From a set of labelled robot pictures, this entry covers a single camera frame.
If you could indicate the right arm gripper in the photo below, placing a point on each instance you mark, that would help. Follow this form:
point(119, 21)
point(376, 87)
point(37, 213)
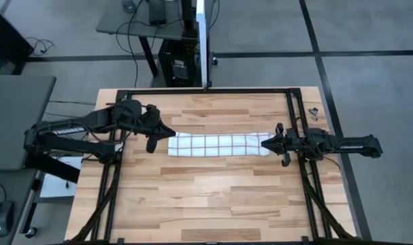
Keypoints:
point(286, 143)

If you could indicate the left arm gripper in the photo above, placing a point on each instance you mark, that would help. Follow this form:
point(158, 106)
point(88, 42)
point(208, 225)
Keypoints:
point(150, 122)

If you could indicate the white red-checked towel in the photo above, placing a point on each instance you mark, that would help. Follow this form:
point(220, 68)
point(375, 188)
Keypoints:
point(219, 144)

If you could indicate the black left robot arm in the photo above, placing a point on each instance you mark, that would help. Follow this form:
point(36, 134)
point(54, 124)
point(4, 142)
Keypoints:
point(66, 131)

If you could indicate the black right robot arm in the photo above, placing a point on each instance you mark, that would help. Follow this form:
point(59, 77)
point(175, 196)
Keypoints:
point(345, 144)

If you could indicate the small black clip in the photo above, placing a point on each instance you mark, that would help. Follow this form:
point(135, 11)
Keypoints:
point(314, 111)

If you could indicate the black computer tower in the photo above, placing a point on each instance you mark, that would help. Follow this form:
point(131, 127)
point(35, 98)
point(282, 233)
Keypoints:
point(172, 58)

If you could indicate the black caster wheel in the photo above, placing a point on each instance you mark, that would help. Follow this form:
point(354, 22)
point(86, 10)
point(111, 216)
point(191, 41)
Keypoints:
point(215, 61)
point(31, 232)

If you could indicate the grey desk with black leg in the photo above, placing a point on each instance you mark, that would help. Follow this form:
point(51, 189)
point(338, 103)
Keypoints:
point(172, 30)

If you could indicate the black desk foot bar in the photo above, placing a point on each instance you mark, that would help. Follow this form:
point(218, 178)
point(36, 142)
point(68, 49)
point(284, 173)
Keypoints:
point(53, 168)

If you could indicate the black power adapter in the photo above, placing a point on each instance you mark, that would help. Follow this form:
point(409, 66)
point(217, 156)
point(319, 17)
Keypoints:
point(156, 13)

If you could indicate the white flat board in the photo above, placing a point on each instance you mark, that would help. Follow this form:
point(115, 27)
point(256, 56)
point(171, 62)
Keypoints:
point(56, 187)

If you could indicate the small grey device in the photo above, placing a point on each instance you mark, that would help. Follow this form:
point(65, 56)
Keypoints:
point(128, 5)

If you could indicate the dark grey desk top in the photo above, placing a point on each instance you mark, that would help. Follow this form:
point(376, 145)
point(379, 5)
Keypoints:
point(15, 102)

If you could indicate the grey desk surface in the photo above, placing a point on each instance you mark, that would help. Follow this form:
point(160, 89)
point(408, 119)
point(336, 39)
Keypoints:
point(19, 190)

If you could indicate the black computer mouse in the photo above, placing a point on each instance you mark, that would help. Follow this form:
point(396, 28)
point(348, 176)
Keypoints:
point(2, 217)

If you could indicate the black cabinet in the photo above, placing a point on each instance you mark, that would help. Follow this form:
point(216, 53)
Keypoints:
point(5, 37)

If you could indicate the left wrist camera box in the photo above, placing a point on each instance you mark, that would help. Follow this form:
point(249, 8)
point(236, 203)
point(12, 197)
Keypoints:
point(151, 144)

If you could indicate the black aluminium table frame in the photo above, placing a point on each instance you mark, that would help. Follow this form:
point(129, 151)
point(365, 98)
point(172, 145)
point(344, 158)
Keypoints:
point(209, 91)

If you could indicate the white upright post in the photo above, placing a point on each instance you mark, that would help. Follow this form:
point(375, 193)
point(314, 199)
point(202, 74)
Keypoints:
point(202, 44)

